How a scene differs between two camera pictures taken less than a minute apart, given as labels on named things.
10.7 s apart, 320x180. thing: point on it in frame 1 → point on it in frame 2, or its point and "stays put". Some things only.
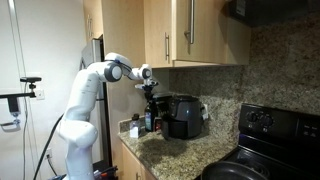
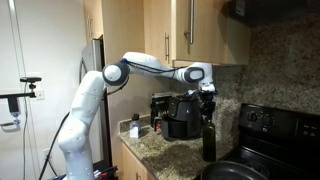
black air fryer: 185,117 stays put
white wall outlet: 40,94 stays put
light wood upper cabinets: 160,34 stays put
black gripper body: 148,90 → 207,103
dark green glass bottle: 148,118 → 209,145
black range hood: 259,13 stays put
